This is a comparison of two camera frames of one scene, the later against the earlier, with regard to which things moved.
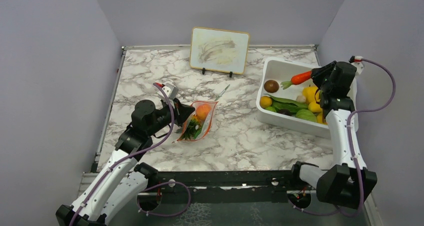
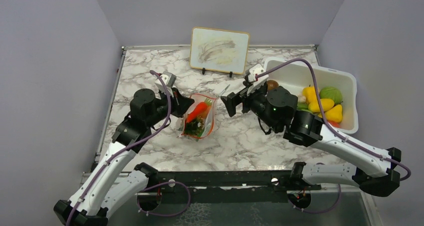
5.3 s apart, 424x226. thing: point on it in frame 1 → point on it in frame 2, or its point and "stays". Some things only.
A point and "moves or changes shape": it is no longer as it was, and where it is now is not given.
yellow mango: (314, 107) stays
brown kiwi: (271, 86) stays
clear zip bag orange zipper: (198, 124) moves or changes shape
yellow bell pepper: (311, 94) stays
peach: (202, 111) stays
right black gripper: (316, 74) → (232, 99)
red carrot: (297, 79) → (200, 108)
